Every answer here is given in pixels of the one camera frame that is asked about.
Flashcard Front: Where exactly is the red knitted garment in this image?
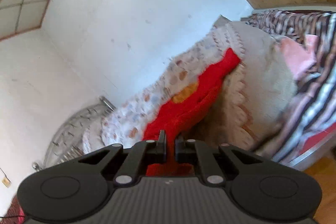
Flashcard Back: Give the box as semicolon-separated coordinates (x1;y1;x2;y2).
143;48;240;176

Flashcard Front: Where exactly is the patterned circle print bedsheet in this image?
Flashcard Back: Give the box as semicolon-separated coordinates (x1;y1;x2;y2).
82;40;230;154

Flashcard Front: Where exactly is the cream lace-edged blanket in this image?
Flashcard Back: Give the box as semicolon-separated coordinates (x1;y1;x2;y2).
189;16;297;150

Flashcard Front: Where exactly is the striped brown white blanket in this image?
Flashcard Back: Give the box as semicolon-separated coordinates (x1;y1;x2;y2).
246;10;335;165

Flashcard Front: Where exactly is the pink cloth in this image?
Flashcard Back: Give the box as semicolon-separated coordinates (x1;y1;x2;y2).
278;34;318;80

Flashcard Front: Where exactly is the metal wire headboard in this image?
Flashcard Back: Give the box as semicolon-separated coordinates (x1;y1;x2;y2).
32;96;116;172

